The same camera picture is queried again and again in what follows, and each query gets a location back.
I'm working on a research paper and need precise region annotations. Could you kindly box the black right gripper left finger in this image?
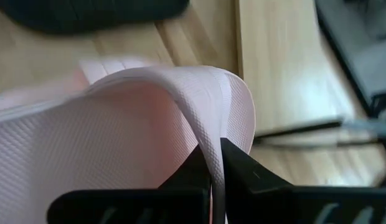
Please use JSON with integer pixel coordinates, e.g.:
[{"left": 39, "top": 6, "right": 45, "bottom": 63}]
[{"left": 46, "top": 144, "right": 212, "bottom": 224}]

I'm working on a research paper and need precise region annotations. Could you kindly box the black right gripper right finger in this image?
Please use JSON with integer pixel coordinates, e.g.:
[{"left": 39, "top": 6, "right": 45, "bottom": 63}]
[{"left": 220, "top": 138, "right": 386, "bottom": 224}]

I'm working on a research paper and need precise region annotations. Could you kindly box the pink rubber slide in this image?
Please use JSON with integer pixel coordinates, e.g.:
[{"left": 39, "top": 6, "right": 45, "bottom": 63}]
[{"left": 0, "top": 57, "right": 257, "bottom": 224}]

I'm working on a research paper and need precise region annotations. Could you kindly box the black rubber slide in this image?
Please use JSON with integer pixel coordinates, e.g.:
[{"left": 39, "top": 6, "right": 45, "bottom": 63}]
[{"left": 0, "top": 0, "right": 191, "bottom": 35}]

